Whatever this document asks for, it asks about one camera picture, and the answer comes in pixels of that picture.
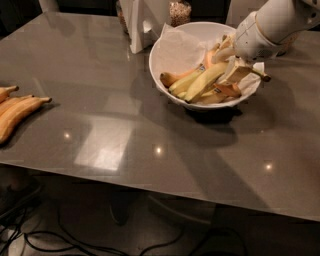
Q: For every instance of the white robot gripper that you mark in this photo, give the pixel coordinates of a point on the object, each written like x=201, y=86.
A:
x=252, y=40

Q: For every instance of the large yellow banana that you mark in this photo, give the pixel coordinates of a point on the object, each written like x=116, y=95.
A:
x=212, y=76

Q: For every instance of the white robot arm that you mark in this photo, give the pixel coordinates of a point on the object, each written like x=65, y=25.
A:
x=263, y=34

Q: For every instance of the upright orange banana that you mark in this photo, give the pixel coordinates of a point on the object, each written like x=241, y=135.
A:
x=207, y=62

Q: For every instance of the small orange banana right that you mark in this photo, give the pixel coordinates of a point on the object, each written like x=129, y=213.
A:
x=230, y=90

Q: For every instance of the yellow banana at bowl bottom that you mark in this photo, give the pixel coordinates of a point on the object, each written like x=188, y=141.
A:
x=214, y=96

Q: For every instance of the white bowl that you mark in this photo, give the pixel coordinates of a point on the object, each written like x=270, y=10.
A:
x=183, y=48

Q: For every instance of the yellow banana with blue sticker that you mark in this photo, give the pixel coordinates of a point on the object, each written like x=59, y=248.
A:
x=183, y=84

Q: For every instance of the orange banana at left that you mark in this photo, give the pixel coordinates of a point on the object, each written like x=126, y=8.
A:
x=167, y=78

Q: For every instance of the front banana on table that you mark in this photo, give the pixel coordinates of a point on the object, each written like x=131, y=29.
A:
x=8, y=122

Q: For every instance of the banana on table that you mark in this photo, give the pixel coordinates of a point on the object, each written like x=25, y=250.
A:
x=10, y=102
x=6, y=91
x=8, y=122

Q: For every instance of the top banana on table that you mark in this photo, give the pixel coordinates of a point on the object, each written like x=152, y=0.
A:
x=6, y=91

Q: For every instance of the middle banana on table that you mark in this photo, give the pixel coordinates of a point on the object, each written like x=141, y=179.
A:
x=10, y=102

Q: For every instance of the white paper liner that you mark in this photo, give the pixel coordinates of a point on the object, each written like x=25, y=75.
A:
x=196, y=63

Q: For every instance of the bread in plastic bag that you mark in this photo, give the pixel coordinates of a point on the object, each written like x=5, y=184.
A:
x=288, y=43

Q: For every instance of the glass jar of nuts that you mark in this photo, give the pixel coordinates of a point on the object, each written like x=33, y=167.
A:
x=179, y=12

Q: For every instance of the white folded cardboard stand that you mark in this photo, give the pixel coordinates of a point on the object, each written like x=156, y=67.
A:
x=144, y=20

